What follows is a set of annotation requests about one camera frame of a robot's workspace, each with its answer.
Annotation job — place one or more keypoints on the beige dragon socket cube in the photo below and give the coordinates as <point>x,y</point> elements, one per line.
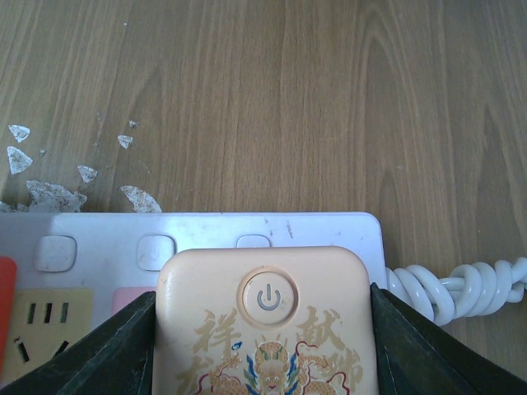
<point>264,321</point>

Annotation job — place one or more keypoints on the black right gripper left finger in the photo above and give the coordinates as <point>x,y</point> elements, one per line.
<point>115,358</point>

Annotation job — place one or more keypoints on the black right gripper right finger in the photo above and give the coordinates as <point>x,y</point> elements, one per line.
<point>414,356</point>

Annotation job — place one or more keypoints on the white power strip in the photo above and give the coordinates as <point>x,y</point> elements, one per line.
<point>85,267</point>

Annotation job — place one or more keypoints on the red socket cube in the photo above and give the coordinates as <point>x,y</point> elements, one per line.
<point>6,304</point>

